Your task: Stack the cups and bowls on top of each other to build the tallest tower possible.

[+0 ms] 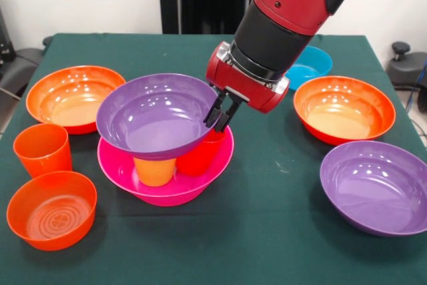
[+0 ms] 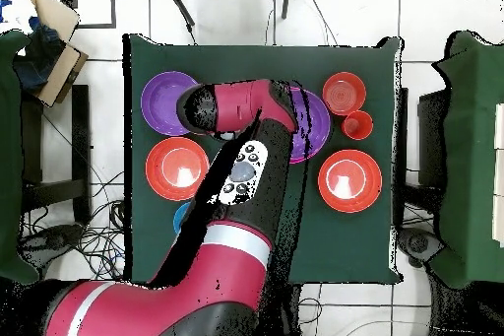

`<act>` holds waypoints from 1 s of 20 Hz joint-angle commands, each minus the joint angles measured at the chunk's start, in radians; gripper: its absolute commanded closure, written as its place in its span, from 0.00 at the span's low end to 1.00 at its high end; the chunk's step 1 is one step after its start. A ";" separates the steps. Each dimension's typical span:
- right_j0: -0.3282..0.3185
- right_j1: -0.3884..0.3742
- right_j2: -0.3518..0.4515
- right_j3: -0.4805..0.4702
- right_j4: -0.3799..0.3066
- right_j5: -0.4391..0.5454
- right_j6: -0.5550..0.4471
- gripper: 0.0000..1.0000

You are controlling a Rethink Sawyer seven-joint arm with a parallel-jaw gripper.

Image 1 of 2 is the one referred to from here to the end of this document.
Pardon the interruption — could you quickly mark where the blue bowl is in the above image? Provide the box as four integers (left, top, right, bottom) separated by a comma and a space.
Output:
285, 45, 334, 91

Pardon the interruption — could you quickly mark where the black side stand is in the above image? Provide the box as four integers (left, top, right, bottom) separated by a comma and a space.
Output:
0, 7, 37, 99

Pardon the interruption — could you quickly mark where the large orange bowl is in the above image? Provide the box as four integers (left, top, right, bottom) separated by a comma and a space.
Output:
25, 65, 127, 135
293, 76, 397, 146

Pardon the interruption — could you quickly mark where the black pedestal leg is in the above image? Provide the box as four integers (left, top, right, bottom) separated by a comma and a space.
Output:
386, 41, 427, 87
13, 35, 54, 77

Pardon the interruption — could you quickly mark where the orange cup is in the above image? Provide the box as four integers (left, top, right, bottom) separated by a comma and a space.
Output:
13, 123, 73, 179

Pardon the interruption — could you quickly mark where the small orange bowl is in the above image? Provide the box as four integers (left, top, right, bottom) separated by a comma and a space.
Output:
6, 170, 98, 252

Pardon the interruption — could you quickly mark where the red cup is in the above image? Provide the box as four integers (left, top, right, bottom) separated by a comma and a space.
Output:
175, 129, 227, 178

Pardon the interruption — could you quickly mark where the purple bowl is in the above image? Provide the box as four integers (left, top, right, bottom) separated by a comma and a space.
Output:
95, 73, 220, 162
319, 140, 427, 238

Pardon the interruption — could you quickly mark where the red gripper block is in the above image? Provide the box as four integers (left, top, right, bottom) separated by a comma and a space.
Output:
203, 41, 291, 133

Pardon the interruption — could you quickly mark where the dark green tablecloth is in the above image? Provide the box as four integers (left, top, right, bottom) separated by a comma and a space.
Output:
0, 33, 427, 285

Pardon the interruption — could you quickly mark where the yellow cup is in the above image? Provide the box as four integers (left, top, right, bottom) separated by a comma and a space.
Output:
133, 157, 177, 188

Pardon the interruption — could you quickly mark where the large pink bowl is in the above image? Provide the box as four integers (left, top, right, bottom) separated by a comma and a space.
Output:
97, 126, 235, 208

